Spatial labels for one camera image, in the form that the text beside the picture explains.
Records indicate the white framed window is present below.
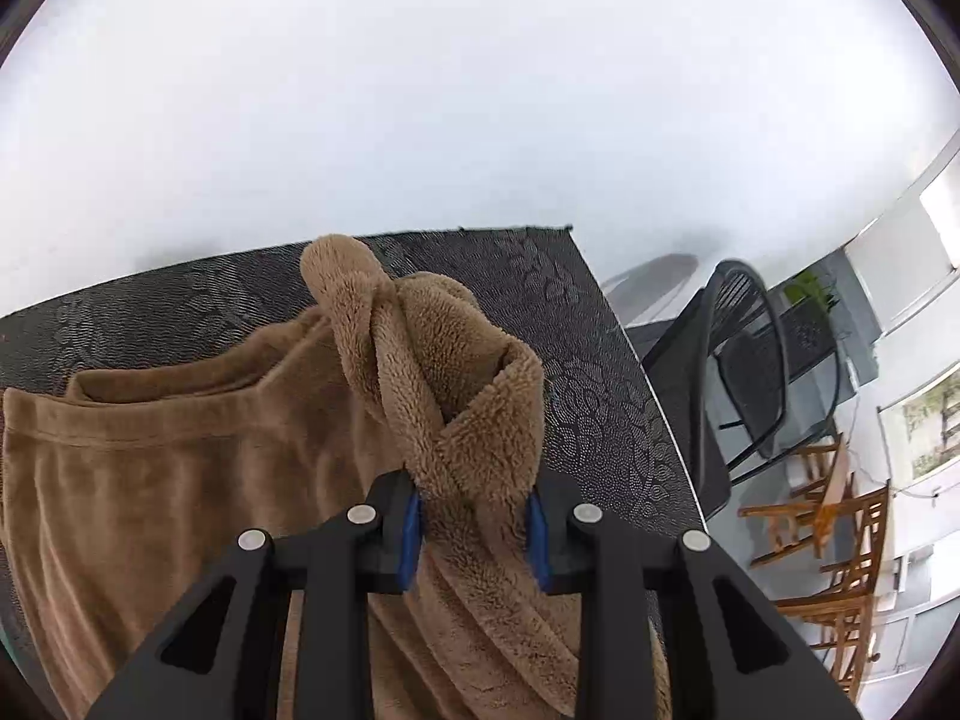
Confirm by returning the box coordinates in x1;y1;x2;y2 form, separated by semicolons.
916;157;960;271

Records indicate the grey box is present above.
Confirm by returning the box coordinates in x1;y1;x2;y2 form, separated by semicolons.
821;251;884;391

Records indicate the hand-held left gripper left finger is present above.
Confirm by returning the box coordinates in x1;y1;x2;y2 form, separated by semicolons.
86;469;421;720

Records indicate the brown fleece sweater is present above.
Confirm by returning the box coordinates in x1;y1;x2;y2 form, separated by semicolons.
0;234;672;720

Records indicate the wooden chair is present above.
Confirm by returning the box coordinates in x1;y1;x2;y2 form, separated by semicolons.
772;484;893;702
739;441;856;567

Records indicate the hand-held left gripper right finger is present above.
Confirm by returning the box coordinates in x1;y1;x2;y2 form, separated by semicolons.
525;476;863;720

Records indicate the wall poster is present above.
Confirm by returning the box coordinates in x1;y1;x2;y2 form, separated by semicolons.
877;364;960;485

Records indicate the green potted plant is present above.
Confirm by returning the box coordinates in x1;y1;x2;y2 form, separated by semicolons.
784;268;841;316

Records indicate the dark dotted tablecloth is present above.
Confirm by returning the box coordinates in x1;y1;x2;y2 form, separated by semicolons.
0;223;710;541

